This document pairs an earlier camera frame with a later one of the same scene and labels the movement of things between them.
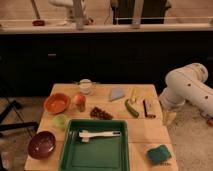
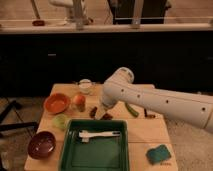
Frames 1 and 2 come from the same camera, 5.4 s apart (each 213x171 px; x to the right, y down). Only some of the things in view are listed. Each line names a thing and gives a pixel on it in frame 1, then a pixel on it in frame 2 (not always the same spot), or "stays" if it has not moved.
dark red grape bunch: [100, 114] stays
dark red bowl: [41, 145] stays
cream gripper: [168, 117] → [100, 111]
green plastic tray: [99, 153] stays
